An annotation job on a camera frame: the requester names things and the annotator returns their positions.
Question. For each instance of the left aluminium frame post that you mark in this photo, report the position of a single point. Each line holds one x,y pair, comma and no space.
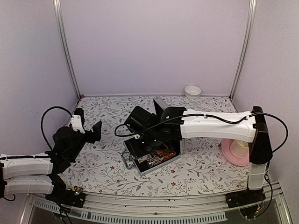
65,47

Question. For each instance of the right aluminium frame post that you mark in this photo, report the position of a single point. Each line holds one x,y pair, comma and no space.
244,49

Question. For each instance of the cream cup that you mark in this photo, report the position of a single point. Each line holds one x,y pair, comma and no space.
239,149

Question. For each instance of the blue card deck box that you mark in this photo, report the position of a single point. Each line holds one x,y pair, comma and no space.
144,158

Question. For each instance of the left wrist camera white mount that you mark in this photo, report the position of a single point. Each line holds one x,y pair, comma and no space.
77,120

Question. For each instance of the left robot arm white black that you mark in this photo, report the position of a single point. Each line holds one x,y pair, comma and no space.
39,173

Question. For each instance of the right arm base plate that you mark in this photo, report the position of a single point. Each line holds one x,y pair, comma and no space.
244,197

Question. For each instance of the floral table mat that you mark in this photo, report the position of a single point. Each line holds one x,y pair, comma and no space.
201,169

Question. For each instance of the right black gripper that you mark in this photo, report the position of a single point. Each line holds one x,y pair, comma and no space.
138,152

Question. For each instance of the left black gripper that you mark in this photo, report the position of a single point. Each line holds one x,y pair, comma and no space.
96,133

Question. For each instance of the pink plate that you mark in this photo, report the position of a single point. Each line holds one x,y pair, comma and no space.
226,143

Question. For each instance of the aluminium poker case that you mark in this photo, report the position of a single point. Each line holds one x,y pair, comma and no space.
154,156

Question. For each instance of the blue poker chip stack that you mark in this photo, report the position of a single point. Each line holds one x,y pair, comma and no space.
154,161

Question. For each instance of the aluminium frame post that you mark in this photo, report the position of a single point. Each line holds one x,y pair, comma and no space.
65,47
244,49

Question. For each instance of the white bowl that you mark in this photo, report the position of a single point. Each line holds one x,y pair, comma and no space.
192,92

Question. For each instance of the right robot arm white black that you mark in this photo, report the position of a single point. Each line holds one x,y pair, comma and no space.
249,126

